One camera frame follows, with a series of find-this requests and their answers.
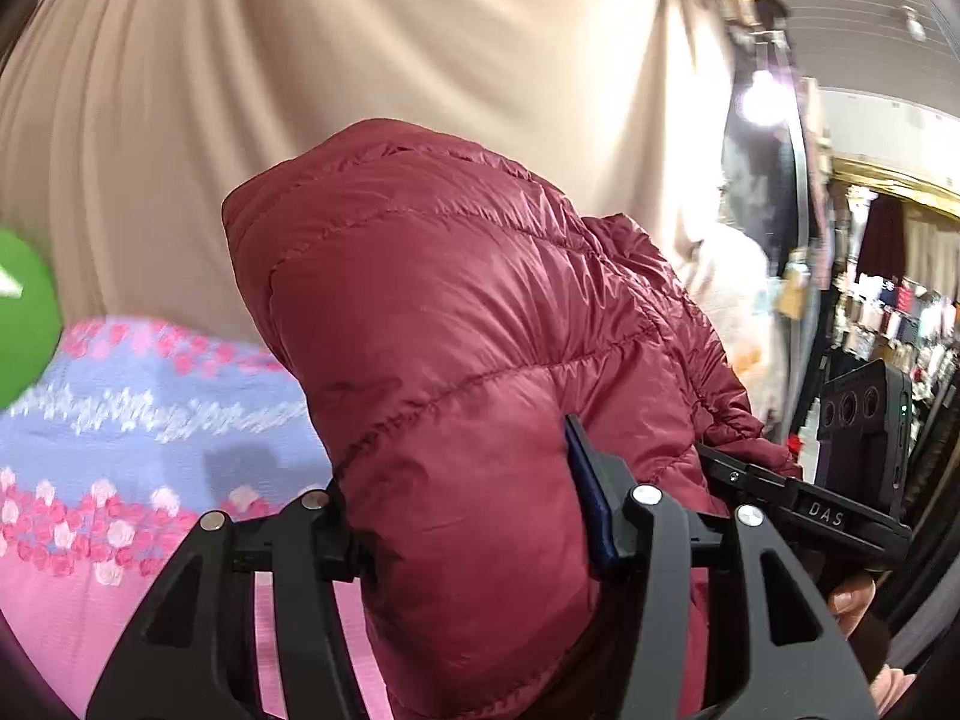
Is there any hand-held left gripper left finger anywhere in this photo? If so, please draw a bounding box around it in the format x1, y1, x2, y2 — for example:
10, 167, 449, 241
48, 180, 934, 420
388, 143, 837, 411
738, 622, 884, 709
86, 484, 376, 720

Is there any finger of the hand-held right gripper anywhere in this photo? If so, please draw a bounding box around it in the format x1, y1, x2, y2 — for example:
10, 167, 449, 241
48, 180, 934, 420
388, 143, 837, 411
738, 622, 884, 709
696, 441, 802, 518

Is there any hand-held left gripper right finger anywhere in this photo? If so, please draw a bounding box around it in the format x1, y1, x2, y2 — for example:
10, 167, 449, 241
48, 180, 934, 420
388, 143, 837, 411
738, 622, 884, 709
562, 412, 878, 720

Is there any maroon puffer jacket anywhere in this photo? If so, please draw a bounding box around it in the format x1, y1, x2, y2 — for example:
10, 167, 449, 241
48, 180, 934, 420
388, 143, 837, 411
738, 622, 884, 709
221, 118, 803, 720

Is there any person's right hand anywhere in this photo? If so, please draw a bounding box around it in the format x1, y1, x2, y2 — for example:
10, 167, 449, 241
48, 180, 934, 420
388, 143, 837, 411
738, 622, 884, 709
825, 574, 897, 687

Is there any clothing display rack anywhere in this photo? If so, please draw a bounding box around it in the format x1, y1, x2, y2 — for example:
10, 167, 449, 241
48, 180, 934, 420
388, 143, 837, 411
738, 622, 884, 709
825, 180, 960, 421

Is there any white fluffy garment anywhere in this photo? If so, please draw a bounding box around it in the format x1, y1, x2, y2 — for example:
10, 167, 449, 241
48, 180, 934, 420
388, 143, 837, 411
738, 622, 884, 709
675, 221, 785, 428

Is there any floral striped bedsheet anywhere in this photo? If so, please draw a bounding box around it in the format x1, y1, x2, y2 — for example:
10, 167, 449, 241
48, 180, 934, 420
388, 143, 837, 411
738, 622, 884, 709
0, 315, 391, 720

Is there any bright hanging lamp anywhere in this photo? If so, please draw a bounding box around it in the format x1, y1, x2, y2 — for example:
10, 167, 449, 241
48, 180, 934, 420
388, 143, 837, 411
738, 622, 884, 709
739, 67, 788, 128

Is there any green pillow with white stripe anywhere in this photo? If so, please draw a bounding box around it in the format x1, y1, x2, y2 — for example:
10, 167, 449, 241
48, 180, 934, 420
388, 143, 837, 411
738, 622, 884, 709
0, 229, 65, 413

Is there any beige curtain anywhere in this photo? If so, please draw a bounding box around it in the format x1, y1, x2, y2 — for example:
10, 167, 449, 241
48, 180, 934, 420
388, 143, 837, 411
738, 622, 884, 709
0, 0, 766, 365

